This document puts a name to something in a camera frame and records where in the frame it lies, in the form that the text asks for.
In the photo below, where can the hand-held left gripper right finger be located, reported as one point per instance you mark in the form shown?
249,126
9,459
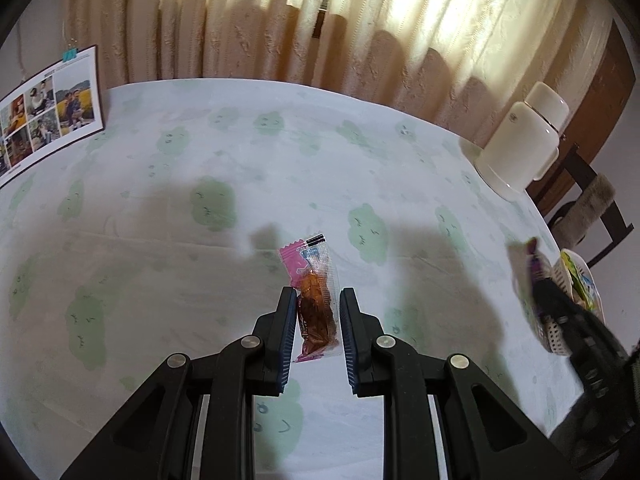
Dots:
350,340

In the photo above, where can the brown wooden door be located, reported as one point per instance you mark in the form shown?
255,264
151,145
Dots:
605,100

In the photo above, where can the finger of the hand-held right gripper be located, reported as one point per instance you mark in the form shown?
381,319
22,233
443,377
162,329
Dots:
555,300

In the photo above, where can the pink plastic basket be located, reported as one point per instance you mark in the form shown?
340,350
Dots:
555,335

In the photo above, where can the photo collage board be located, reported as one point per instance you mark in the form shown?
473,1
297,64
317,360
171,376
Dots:
45,110

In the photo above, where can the green snack packet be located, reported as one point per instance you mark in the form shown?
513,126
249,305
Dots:
575,267

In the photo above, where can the pink clear snack packet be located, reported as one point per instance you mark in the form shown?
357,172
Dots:
315,305

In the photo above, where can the dark wooden chair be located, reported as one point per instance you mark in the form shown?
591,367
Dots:
580,165

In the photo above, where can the purple snack packet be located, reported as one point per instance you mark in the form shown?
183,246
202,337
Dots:
534,262

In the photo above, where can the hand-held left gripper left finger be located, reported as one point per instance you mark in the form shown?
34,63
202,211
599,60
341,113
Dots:
287,340

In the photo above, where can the white thermos jug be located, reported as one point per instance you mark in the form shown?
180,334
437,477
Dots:
520,145

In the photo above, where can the white green printed tablecloth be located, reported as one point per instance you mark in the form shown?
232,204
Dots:
200,260

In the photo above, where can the beige curtain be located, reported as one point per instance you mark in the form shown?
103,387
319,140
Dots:
250,20

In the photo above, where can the blue binder clip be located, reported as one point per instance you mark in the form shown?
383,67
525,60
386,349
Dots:
70,55

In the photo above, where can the blue snack packet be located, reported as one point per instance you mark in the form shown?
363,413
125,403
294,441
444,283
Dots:
590,292

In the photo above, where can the grey fuzzy cloth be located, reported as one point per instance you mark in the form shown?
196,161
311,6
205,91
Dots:
590,205

